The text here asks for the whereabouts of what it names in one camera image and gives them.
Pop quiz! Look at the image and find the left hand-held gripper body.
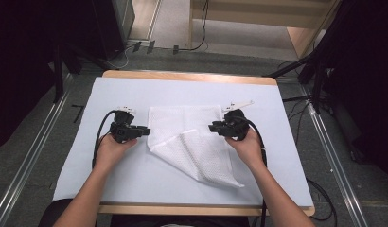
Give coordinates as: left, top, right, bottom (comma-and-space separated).
108, 106, 143, 144

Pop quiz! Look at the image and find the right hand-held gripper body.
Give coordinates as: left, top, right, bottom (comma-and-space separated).
216, 99, 256, 142

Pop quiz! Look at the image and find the white textured towel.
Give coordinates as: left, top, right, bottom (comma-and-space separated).
146, 104, 246, 189

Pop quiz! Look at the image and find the person's left hand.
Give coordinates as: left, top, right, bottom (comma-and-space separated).
93, 133, 139, 174

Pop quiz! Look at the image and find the person's right hand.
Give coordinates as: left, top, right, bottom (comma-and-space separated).
225, 128, 268, 173

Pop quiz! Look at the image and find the pale blue table mat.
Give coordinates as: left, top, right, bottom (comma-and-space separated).
52, 77, 315, 208

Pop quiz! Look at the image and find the wooden table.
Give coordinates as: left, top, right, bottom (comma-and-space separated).
97, 69, 316, 218

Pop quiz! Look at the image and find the black metal stand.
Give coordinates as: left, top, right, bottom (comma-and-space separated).
52, 39, 66, 104

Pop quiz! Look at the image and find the dark cabinet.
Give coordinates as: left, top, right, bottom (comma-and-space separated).
87, 0, 136, 61

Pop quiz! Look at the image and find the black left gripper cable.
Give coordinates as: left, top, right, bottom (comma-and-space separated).
91, 109, 118, 170

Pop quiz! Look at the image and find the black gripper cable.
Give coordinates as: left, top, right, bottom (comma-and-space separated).
236, 115, 269, 227
91, 109, 118, 170

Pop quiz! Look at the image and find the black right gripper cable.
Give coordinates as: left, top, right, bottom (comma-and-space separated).
236, 115, 269, 227

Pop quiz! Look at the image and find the white floor cable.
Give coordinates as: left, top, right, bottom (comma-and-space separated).
108, 44, 136, 71

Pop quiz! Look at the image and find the black metal frame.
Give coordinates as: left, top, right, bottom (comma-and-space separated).
261, 37, 333, 114

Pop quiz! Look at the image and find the metal floor rail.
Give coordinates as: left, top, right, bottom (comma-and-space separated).
0, 74, 74, 227
299, 84, 370, 227

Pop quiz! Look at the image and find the black hanging cable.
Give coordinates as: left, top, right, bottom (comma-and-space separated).
178, 0, 211, 52

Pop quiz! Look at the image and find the black floor cable loop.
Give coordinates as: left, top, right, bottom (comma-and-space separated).
305, 177, 338, 222

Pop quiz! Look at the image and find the light wooden shelf frame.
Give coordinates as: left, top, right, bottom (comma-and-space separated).
187, 0, 342, 60

